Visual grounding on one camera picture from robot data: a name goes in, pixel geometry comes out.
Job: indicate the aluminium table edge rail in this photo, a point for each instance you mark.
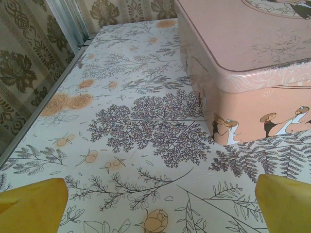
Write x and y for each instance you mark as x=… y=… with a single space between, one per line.
x=46 y=99

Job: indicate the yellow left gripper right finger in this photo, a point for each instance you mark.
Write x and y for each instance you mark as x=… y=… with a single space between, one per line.
x=286 y=208

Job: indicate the aluminium frame post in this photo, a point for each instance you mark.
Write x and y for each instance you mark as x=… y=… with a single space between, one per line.
x=68 y=21

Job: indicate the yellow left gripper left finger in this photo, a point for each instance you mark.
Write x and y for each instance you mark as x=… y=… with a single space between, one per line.
x=31 y=208

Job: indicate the pink wedding cartoon tin box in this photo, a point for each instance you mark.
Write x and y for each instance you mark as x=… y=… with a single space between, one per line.
x=243 y=36

